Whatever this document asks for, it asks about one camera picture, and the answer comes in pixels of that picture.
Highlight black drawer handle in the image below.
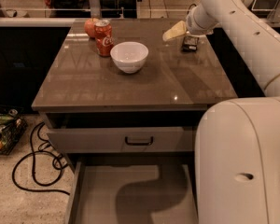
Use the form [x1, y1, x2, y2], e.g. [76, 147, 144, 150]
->
[124, 136, 154, 147]

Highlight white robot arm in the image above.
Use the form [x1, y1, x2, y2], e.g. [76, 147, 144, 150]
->
[186, 0, 280, 224]

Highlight black office chair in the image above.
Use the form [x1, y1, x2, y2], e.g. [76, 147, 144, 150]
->
[49, 0, 91, 18]

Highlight grey drawer cabinet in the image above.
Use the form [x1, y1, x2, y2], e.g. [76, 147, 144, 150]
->
[31, 18, 239, 224]

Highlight grey open middle drawer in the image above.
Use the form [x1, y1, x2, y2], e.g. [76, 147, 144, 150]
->
[64, 152, 199, 224]

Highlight red coca-cola can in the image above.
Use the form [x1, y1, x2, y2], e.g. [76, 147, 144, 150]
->
[94, 20, 114, 57]

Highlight black wire basket with items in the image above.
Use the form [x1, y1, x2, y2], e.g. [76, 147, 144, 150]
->
[0, 108, 27, 155]

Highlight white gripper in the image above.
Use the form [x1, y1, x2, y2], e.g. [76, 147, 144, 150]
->
[162, 4, 217, 41]

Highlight white ceramic bowl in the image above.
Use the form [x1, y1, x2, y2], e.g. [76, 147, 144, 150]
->
[110, 42, 148, 74]

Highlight black rxbar chocolate bar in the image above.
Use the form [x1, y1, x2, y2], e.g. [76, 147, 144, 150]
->
[181, 36, 199, 52]

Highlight grey top drawer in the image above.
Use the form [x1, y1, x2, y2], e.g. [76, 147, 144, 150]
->
[40, 109, 206, 154]

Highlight red apple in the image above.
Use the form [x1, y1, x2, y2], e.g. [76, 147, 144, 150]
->
[84, 18, 98, 38]

